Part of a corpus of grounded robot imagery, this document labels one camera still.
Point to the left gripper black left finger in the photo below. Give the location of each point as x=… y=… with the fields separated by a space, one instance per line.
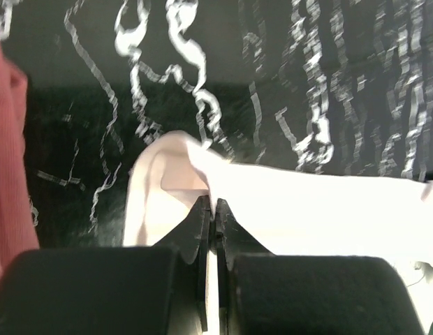
x=157 y=289

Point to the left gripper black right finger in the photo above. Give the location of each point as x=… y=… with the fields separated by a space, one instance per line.
x=263 y=293

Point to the white and green raglan t-shirt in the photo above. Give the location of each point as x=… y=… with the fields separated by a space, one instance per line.
x=290 y=213

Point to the folded pink t-shirt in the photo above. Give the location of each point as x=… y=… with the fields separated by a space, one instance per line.
x=17 y=233

